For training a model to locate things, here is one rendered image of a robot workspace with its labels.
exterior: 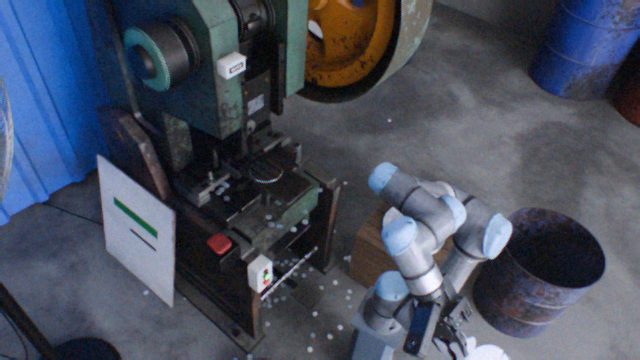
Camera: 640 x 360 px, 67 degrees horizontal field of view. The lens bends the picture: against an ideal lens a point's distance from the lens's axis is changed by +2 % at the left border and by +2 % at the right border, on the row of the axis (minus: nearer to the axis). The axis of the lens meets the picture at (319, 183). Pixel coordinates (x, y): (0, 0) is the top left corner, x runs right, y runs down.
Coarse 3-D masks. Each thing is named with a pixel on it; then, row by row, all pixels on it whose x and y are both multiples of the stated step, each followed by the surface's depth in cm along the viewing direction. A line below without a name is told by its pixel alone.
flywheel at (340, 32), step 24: (312, 0) 162; (336, 0) 160; (384, 0) 144; (336, 24) 165; (360, 24) 159; (384, 24) 148; (312, 48) 179; (336, 48) 171; (360, 48) 164; (384, 48) 153; (312, 72) 181; (336, 72) 173; (360, 72) 165
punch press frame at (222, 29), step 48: (96, 0) 149; (144, 0) 131; (192, 0) 117; (288, 0) 138; (96, 48) 168; (192, 48) 126; (288, 48) 149; (144, 96) 169; (192, 96) 143; (240, 96) 143; (288, 96) 163; (192, 144) 204
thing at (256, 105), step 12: (252, 60) 157; (252, 72) 153; (264, 72) 153; (252, 84) 152; (264, 84) 157; (252, 96) 155; (264, 96) 160; (252, 108) 158; (264, 108) 163; (252, 120) 161; (264, 120) 167; (252, 132) 162; (264, 132) 166; (240, 144) 164; (252, 144) 164; (264, 144) 170
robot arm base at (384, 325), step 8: (368, 304) 173; (368, 312) 173; (376, 312) 167; (368, 320) 172; (376, 320) 169; (384, 320) 167; (392, 320) 168; (376, 328) 170; (384, 328) 169; (392, 328) 171
